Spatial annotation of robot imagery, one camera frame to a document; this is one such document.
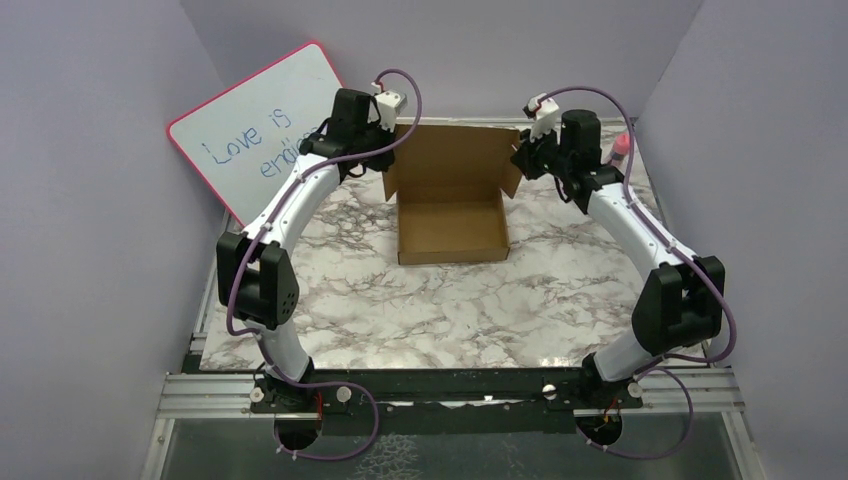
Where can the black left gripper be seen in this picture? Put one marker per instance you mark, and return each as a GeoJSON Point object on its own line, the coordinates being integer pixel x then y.
{"type": "Point", "coordinates": [384, 162]}

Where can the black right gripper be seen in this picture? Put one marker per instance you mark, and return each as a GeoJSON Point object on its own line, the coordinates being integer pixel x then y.
{"type": "Point", "coordinates": [522, 159]}

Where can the brown cardboard box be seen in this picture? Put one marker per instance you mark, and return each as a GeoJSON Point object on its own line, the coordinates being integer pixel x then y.
{"type": "Point", "coordinates": [449, 183]}

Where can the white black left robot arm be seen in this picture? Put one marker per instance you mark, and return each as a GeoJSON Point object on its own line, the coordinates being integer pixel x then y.
{"type": "Point", "coordinates": [256, 281]}

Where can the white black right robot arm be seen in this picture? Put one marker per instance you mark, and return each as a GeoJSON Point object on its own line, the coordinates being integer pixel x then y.
{"type": "Point", "coordinates": [677, 306]}

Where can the pink capped marker bottle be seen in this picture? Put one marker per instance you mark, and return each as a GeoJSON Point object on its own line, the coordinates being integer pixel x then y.
{"type": "Point", "coordinates": [619, 150]}

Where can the pink framed whiteboard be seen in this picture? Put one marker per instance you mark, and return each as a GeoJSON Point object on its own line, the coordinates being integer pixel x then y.
{"type": "Point", "coordinates": [244, 142]}

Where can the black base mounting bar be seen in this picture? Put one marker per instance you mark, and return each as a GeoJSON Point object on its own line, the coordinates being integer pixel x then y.
{"type": "Point", "coordinates": [358, 402]}

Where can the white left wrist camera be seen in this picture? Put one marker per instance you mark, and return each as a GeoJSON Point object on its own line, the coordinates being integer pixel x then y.
{"type": "Point", "coordinates": [388, 105]}

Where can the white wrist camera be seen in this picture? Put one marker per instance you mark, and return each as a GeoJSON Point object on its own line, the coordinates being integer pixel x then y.
{"type": "Point", "coordinates": [388, 105]}
{"type": "Point", "coordinates": [543, 111]}

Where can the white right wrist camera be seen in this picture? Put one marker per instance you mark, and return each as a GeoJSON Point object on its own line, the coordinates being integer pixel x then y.
{"type": "Point", "coordinates": [543, 111]}

